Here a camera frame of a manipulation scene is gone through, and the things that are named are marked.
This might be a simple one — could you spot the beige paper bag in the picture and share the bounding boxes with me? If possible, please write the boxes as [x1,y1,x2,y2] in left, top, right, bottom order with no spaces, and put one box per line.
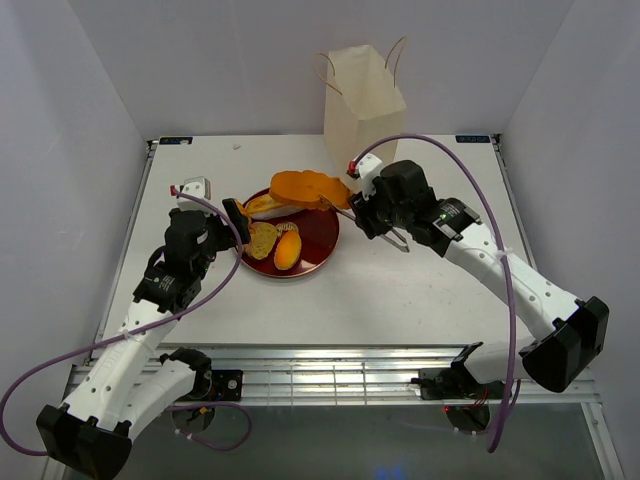
[312,44,407,182]

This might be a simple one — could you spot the left blue table label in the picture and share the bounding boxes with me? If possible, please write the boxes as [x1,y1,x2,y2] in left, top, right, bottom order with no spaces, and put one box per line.
[158,136,193,145]

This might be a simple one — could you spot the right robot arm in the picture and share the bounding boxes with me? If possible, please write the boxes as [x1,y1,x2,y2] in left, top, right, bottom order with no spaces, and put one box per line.
[347,155,610,393]

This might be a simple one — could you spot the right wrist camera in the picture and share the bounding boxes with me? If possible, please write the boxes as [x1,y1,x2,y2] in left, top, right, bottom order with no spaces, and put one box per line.
[347,154,384,200]

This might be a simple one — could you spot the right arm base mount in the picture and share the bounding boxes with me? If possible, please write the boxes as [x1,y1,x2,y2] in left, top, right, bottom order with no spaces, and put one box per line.
[410,342,504,403]

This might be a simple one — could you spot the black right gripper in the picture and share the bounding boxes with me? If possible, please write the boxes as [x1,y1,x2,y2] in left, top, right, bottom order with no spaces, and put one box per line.
[347,176,411,240]

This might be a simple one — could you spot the blue table label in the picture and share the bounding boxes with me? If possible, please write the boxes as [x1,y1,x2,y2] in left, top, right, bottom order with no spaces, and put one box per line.
[455,135,492,144]
[158,136,193,145]

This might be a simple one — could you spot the right blue table label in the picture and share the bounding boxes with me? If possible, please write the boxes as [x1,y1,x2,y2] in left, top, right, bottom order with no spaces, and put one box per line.
[455,135,492,144]

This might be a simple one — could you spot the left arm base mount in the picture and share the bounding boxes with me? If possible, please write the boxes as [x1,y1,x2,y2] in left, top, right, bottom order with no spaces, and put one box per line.
[159,347,243,401]

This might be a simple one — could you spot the long toasted baguette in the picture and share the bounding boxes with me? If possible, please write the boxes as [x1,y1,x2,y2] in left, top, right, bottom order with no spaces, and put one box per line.
[245,194,301,221]

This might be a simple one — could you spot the aluminium frame rail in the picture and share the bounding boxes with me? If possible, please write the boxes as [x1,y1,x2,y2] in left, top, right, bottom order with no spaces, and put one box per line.
[69,344,596,406]

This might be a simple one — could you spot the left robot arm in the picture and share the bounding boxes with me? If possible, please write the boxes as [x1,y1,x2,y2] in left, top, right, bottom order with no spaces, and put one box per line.
[36,194,250,479]

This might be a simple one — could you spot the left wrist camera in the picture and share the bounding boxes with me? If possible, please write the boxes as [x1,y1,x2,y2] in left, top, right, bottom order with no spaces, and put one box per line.
[170,176,211,212]

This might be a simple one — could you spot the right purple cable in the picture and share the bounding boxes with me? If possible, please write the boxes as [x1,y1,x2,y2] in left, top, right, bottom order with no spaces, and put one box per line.
[349,133,521,454]

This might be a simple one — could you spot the metal tongs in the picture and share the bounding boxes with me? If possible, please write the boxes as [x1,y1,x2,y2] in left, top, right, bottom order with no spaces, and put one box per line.
[320,193,410,253]

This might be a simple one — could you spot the fake croissant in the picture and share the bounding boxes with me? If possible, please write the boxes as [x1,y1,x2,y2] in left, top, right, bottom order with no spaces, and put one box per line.
[275,222,299,235]

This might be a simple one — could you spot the sugared orange bread roll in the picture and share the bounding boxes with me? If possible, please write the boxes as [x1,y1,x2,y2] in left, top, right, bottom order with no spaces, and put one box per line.
[274,230,302,271]

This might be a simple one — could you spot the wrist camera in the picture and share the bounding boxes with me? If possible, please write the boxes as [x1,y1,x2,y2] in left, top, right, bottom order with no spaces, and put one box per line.
[347,154,384,200]
[170,176,211,212]

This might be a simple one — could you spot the cut baguette slice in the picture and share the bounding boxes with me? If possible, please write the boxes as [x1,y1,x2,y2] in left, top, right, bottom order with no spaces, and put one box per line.
[246,222,279,260]

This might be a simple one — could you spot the dark red round plate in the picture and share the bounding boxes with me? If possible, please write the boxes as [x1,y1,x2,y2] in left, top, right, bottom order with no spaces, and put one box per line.
[242,210,340,279]

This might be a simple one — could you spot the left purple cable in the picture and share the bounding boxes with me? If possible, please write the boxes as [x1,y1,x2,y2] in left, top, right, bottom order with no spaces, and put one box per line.
[0,195,253,457]

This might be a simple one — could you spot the purple cable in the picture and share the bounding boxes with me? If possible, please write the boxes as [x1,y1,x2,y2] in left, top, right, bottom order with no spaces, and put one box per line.
[349,133,521,454]
[0,195,253,457]

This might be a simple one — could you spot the large orange bread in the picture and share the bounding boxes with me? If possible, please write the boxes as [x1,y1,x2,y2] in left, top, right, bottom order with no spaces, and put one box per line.
[269,170,352,210]

